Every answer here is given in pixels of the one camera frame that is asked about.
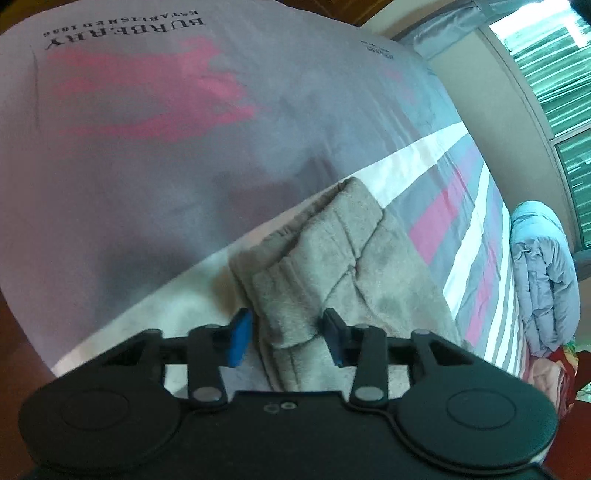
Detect folded blue duvet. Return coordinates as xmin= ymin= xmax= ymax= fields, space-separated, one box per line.
xmin=510 ymin=201 xmax=580 ymax=357

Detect folded pink blanket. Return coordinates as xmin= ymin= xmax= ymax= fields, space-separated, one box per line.
xmin=527 ymin=358 xmax=578 ymax=419

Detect grey sweatpants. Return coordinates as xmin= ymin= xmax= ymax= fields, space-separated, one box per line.
xmin=230 ymin=178 xmax=467 ymax=392

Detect left blue curtain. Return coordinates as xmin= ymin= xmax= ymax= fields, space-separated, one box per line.
xmin=393 ymin=0 xmax=494 ymax=60

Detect window with green blinds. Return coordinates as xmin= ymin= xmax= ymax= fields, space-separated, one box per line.
xmin=481 ymin=1 xmax=590 ymax=249

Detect striped bed with sheet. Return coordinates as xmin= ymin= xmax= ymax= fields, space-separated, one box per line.
xmin=1 ymin=1 xmax=527 ymax=376

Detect colourful red blanket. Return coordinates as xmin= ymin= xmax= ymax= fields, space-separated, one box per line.
xmin=549 ymin=339 xmax=579 ymax=372

